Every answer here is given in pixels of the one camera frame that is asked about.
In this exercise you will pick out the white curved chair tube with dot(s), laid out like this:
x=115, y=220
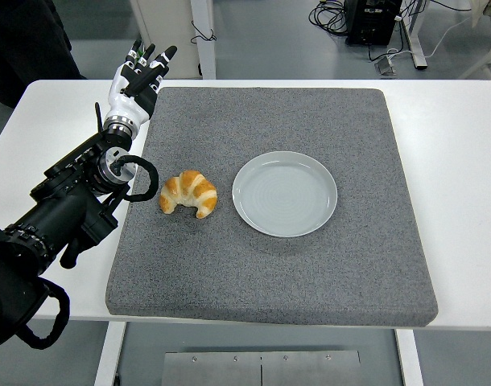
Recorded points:
x=485, y=56

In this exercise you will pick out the pale grey round plate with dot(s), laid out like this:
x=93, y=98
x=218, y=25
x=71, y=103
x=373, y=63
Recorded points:
x=285, y=195

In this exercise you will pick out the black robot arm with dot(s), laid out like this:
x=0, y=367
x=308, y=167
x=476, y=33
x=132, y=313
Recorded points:
x=60, y=209

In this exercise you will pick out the grey felt mat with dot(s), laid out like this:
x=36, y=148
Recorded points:
x=269, y=273

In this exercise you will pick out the small green object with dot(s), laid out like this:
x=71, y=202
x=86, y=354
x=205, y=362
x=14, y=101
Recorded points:
x=141, y=60

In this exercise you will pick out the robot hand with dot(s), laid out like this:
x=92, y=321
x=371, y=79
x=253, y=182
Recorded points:
x=122, y=102

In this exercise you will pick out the person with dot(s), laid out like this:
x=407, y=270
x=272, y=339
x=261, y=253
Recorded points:
x=20, y=40

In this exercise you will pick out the grey foot pedal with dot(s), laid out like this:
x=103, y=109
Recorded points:
x=385, y=66

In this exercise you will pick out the cream cloth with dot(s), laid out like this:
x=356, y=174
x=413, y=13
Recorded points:
x=481, y=7

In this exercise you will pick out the white desk leg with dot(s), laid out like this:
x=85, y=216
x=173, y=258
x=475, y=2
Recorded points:
x=416, y=44

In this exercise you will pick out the golden croissant bread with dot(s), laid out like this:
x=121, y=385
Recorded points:
x=189, y=193

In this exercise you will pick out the white table leg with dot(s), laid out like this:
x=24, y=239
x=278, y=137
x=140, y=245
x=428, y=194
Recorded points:
x=108, y=354
x=409, y=358

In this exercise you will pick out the white cabinet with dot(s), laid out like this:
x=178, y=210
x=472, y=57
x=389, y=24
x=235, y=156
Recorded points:
x=169, y=20

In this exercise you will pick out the grey metal plate with screws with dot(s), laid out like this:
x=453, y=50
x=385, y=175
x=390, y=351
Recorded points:
x=261, y=370

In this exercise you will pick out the black computer box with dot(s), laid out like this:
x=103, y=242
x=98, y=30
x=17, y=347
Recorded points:
x=370, y=24

